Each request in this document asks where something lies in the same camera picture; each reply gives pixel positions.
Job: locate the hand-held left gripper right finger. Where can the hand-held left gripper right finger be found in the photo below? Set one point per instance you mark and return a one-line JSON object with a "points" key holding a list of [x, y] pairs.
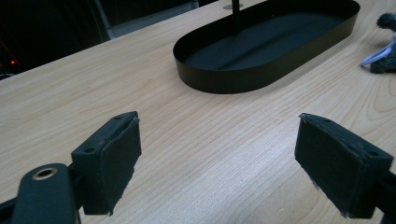
{"points": [[337, 165]]}

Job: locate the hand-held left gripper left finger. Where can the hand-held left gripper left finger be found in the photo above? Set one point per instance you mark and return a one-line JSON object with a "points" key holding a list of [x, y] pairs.
{"points": [[107, 165]]}

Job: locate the dark green plush toy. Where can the dark green plush toy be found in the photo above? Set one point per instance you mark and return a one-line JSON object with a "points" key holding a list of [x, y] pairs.
{"points": [[383, 46]]}

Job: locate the black oval metal tray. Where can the black oval metal tray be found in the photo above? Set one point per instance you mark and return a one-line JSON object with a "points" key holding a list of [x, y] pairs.
{"points": [[267, 49]]}

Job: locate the black stand with round base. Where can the black stand with round base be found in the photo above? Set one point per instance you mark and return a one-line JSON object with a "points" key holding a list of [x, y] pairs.
{"points": [[235, 5]]}

